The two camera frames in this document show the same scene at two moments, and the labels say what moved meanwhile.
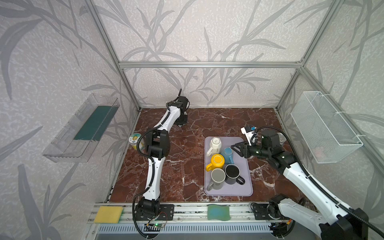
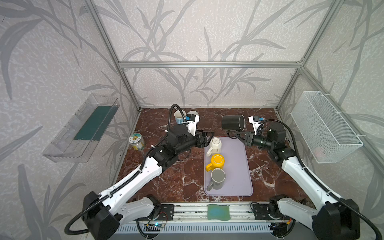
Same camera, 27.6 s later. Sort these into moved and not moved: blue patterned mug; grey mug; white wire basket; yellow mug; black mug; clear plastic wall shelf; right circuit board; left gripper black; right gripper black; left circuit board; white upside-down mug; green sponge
Moved: black mug; blue patterned mug; left gripper black; right gripper black
Not moved: right circuit board; green sponge; yellow mug; grey mug; white wire basket; clear plastic wall shelf; white upside-down mug; left circuit board
